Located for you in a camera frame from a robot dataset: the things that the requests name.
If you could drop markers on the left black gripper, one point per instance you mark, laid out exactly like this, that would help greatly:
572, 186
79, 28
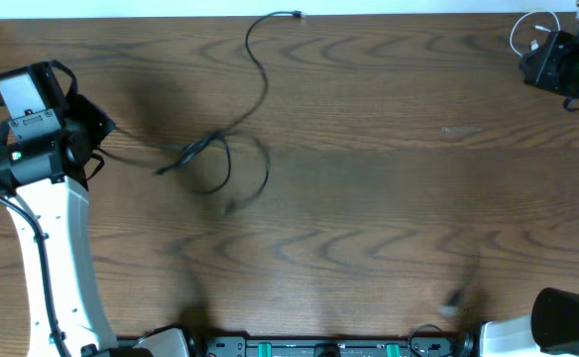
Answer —
93, 122

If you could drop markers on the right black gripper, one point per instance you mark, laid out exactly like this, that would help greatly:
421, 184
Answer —
544, 73

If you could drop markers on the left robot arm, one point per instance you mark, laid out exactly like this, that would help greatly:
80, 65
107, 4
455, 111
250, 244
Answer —
49, 137

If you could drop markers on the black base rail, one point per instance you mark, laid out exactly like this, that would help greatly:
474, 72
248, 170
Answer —
423, 345

